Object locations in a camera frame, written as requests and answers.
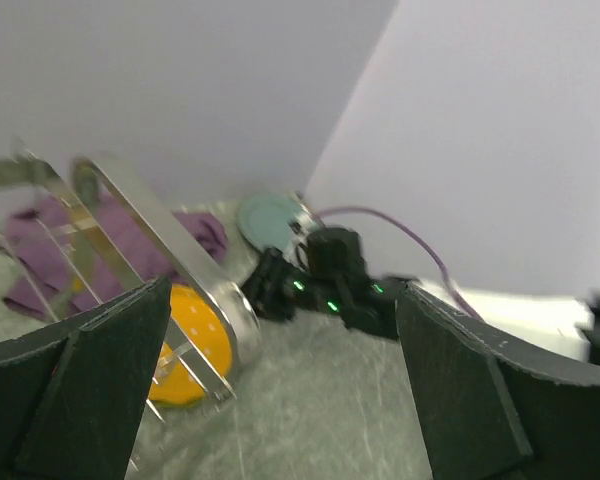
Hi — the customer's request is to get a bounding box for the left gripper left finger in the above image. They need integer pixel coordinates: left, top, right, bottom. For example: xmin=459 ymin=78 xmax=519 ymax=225
xmin=0 ymin=277 xmax=171 ymax=479

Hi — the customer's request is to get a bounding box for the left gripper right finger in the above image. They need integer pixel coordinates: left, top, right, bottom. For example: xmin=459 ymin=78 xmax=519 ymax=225
xmin=399 ymin=301 xmax=600 ymax=479

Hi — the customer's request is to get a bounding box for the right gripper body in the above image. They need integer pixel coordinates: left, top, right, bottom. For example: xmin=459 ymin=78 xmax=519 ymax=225
xmin=240 ymin=247 xmax=323 ymax=323

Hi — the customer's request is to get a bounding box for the dark green round plate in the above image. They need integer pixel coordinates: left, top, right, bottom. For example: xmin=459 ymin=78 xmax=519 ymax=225
xmin=236 ymin=193 xmax=305 ymax=252

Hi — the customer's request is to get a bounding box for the orange dotted plate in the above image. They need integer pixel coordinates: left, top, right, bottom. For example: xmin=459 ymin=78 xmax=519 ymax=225
xmin=147 ymin=283 xmax=234 ymax=409

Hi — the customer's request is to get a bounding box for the purple-rimmed beige plate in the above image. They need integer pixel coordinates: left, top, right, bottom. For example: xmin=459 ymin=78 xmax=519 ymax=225
xmin=289 ymin=198 xmax=325 ymax=240

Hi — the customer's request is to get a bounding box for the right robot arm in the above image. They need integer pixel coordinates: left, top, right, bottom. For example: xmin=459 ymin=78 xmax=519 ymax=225
xmin=242 ymin=223 xmax=600 ymax=366

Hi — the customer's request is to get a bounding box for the steel dish rack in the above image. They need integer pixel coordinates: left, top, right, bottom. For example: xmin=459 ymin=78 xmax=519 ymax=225
xmin=0 ymin=144 xmax=264 ymax=471

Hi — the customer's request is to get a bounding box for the purple cloth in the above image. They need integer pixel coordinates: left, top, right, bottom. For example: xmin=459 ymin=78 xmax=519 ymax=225
xmin=0 ymin=192 xmax=230 ymax=321

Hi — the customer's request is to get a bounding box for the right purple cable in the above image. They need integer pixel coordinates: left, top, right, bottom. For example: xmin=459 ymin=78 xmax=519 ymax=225
xmin=317 ymin=205 xmax=481 ymax=321

